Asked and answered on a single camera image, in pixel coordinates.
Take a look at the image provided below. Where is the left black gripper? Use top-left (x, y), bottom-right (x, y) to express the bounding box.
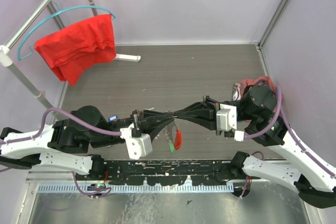
top-left (90, 110), bottom-right (176, 150)

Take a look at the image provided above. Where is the metal key holder red handle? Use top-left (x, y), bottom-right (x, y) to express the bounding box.
top-left (163, 121), bottom-right (183, 151)

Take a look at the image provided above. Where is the green tag key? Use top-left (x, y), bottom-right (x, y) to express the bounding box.
top-left (169, 142), bottom-right (175, 153)

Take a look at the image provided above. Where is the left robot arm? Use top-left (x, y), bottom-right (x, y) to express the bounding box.
top-left (1, 105), bottom-right (174, 180)

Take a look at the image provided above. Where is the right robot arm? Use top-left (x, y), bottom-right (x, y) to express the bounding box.
top-left (173, 84), bottom-right (335, 209)

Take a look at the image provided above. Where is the blue tag key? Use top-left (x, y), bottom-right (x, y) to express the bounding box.
top-left (109, 115), bottom-right (118, 122)

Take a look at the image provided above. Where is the reddish shirt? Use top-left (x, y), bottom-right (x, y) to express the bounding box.
top-left (232, 76), bottom-right (276, 101)

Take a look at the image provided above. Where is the red cloth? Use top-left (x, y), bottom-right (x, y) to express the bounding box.
top-left (34, 14), bottom-right (117, 86)

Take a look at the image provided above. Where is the teal clothes hanger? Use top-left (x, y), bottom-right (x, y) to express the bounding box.
top-left (17, 5), bottom-right (116, 61)

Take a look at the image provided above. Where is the white clothes rack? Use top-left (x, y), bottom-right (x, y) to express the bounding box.
top-left (0, 0), bottom-right (142, 120)

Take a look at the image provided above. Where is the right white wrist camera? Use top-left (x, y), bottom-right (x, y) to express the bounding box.
top-left (216, 104), bottom-right (245, 142)

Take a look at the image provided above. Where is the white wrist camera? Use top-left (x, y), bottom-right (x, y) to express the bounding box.
top-left (120, 124), bottom-right (153, 160)
top-left (216, 104), bottom-right (245, 142)

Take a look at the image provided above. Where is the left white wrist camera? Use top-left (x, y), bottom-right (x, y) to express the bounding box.
top-left (120, 124), bottom-right (153, 160)

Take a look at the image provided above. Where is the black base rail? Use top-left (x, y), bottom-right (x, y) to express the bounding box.
top-left (57, 158), bottom-right (263, 187)

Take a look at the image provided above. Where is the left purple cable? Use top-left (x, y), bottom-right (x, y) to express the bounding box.
top-left (0, 108), bottom-right (124, 201)

